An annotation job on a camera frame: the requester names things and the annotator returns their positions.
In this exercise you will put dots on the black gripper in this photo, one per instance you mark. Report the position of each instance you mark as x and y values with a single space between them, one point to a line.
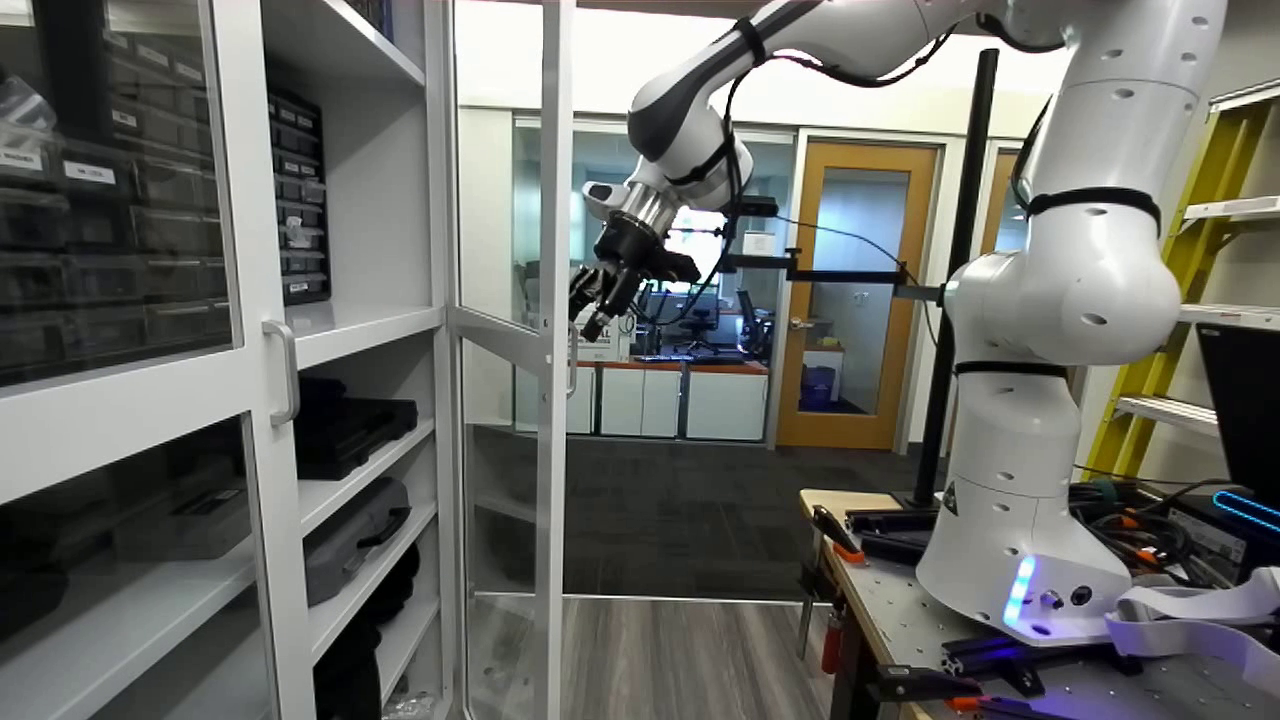
630 248

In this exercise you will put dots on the white glass cabinet door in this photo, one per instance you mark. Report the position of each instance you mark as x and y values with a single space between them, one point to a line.
511 355
146 550

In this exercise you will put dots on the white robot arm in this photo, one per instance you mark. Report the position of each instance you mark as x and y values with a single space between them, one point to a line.
1083 289

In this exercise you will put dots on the wooden office door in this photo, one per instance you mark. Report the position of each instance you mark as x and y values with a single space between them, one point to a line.
858 241

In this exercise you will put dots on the white shelving cabinet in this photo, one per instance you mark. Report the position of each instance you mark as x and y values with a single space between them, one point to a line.
384 101

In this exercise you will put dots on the closed white glass cabinet door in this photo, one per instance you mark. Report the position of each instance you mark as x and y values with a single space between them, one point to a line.
146 550

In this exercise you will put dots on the black case on shelf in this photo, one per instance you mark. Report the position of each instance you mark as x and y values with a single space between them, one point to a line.
339 431

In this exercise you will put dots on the black parts drawer organizer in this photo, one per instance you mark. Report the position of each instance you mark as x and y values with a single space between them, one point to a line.
303 196

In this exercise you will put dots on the workbench with perforated top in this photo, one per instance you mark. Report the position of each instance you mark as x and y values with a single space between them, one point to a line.
884 617

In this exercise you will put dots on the black laptop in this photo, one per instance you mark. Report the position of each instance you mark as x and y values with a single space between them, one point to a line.
1244 391

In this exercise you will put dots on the black camera stand pole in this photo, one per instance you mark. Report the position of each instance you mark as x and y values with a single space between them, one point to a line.
959 256

